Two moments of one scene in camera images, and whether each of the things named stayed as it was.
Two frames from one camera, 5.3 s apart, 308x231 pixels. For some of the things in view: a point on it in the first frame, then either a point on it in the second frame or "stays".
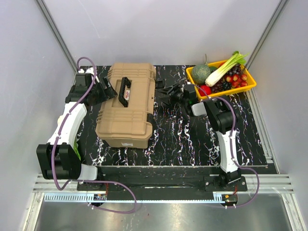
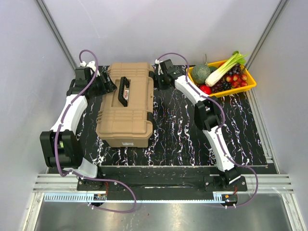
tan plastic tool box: x=125 y=120 stays
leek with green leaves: x=219 y=74 stays
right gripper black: x=169 y=101 -> x=160 y=87
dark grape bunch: x=224 y=86 stays
